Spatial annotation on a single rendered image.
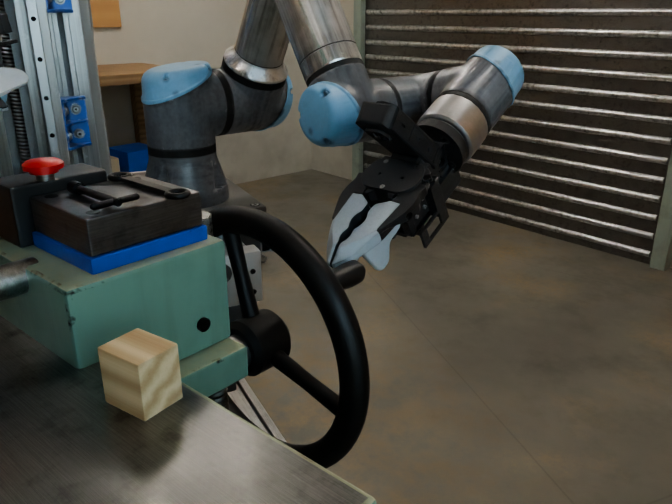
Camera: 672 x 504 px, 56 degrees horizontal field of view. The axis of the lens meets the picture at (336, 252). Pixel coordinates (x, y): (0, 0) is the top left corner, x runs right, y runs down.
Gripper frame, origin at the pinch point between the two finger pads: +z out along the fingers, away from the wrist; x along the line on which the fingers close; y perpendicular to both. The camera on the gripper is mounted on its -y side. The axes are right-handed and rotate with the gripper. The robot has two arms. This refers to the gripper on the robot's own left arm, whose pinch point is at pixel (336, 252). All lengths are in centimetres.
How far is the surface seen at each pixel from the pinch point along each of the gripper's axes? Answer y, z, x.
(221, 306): -7.2, 13.2, -0.6
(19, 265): -18.6, 21.3, 5.9
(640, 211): 190, -197, 41
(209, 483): -13.8, 25.1, -16.3
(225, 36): 109, -204, 297
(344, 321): -1.0, 7.3, -7.0
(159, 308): -11.8, 17.2, -0.6
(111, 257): -17.2, 17.3, 0.4
